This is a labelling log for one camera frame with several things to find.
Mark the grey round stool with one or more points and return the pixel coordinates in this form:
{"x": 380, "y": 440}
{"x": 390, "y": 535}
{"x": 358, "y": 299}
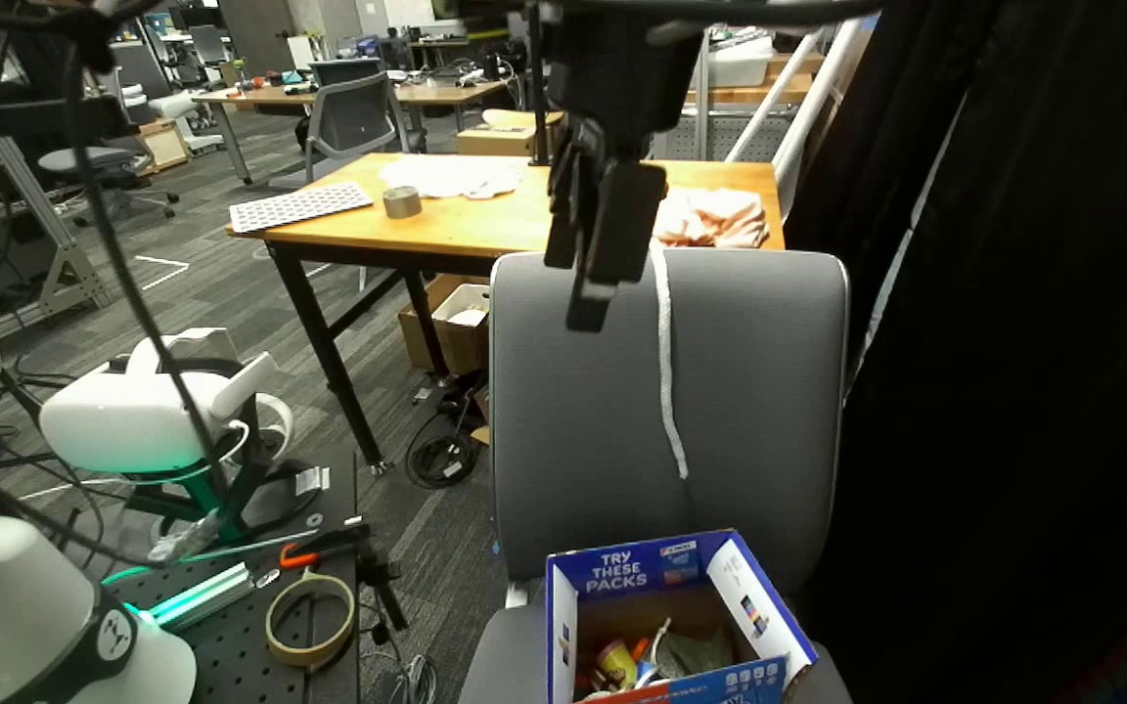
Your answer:
{"x": 88, "y": 163}

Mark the green headset stand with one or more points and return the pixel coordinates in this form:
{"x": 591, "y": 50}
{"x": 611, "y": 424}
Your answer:
{"x": 204, "y": 502}

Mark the long wooden desk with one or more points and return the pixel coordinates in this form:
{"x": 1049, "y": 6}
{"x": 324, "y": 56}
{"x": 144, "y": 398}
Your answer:
{"x": 433, "y": 94}

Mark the grey tape roll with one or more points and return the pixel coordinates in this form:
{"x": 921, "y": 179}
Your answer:
{"x": 401, "y": 200}

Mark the pale green tube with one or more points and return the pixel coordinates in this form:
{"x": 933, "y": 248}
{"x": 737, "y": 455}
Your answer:
{"x": 204, "y": 597}

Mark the grey office chair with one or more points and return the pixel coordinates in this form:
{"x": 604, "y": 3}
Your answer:
{"x": 590, "y": 433}
{"x": 355, "y": 118}

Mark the wooden table with black legs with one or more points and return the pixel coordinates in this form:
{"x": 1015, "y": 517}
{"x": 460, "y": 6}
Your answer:
{"x": 473, "y": 230}

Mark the black curtain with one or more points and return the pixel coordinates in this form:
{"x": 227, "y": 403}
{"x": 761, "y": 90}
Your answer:
{"x": 1018, "y": 355}

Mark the black perforated breadboard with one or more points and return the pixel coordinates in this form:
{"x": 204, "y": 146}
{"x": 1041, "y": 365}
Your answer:
{"x": 231, "y": 652}

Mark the white belt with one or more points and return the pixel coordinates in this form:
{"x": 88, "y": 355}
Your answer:
{"x": 668, "y": 365}

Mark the small cardboard box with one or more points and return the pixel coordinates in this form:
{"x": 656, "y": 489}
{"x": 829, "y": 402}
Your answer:
{"x": 499, "y": 133}

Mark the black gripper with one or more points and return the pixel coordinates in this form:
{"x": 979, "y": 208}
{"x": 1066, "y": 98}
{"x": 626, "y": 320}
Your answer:
{"x": 617, "y": 63}

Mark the blue cardboard box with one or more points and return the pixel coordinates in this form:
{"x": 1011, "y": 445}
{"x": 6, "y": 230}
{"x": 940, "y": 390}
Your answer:
{"x": 566, "y": 610}

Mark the pink and white cloth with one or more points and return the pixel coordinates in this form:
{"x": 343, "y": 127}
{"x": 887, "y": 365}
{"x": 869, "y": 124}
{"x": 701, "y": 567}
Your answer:
{"x": 715, "y": 219}

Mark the white metal railing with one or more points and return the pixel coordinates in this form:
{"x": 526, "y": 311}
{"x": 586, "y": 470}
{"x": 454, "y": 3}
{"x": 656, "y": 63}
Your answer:
{"x": 801, "y": 98}

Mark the white paper sheet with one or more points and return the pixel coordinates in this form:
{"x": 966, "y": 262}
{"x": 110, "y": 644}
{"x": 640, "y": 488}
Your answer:
{"x": 450, "y": 179}

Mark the white keyboard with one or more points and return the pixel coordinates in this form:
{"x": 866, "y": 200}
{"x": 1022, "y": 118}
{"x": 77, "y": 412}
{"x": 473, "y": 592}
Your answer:
{"x": 299, "y": 208}

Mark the yellow item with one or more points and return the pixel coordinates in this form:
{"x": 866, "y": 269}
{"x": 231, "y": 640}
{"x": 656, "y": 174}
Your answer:
{"x": 617, "y": 664}

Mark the brown cardboard box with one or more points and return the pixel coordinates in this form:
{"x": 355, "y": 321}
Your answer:
{"x": 450, "y": 328}

